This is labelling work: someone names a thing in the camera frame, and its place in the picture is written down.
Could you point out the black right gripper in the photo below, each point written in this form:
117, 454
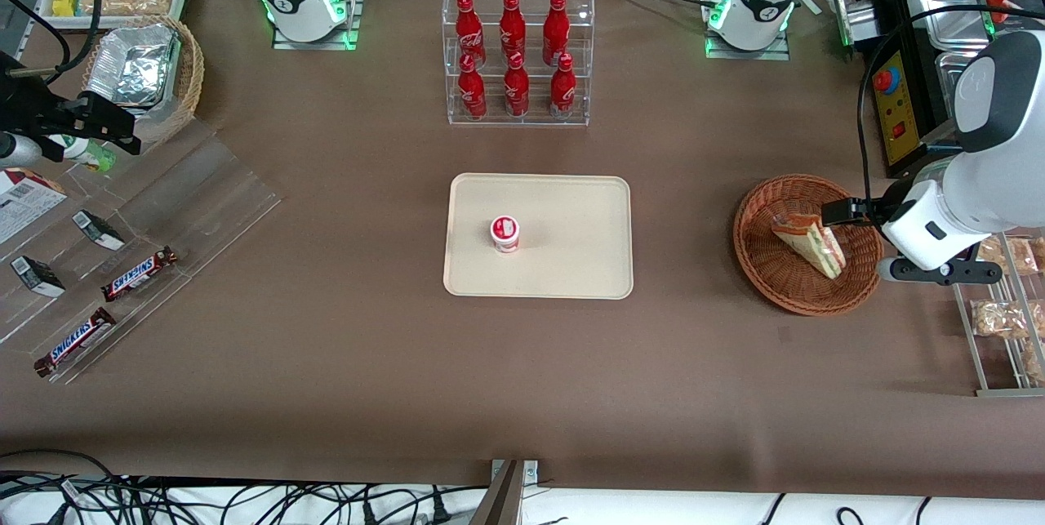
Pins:
34, 116

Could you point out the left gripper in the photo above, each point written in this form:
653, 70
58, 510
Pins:
872, 209

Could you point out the triangle sandwich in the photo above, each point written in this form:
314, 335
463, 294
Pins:
810, 243

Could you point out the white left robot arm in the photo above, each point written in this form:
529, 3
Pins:
1004, 174

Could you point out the aluminium foil tray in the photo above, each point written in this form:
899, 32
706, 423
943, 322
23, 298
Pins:
131, 64

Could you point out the brown round wicker basket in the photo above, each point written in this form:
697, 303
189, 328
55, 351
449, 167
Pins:
775, 272

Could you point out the light tan wicker basket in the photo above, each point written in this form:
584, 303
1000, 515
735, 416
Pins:
192, 76

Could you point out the beige rectangular tray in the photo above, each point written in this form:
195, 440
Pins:
563, 264

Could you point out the green white drink bottle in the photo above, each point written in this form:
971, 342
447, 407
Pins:
86, 153

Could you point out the silver cylindrical fitting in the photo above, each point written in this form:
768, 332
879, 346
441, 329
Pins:
18, 151

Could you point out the small black white box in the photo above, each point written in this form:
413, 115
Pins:
37, 276
98, 229

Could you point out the black food warmer appliance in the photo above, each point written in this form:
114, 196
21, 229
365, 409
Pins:
898, 129

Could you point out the printed white red carton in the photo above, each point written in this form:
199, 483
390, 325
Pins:
24, 202

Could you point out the clear acrylic display stand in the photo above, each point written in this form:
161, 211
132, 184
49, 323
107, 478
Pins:
204, 198

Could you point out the Snickers chocolate bar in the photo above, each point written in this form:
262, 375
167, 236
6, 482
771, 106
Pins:
139, 273
75, 341

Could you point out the steel warmer pan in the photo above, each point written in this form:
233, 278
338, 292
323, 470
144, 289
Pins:
947, 15
951, 82

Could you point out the bagged brown snack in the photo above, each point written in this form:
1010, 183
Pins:
1000, 319
1016, 255
1039, 251
1035, 362

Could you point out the silver metal block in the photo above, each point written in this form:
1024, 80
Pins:
857, 23

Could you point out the red cola bottle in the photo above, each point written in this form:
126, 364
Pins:
562, 92
472, 92
516, 91
467, 23
556, 23
512, 19

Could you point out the clear acrylic bottle rack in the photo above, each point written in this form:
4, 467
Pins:
584, 35

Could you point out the red white yogurt cup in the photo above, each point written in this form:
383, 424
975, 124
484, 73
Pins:
504, 233

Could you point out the brown table cover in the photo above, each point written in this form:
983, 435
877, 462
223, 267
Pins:
367, 378

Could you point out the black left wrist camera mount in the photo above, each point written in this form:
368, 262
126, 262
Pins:
939, 271

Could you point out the metal table bracket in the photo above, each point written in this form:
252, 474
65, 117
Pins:
508, 496

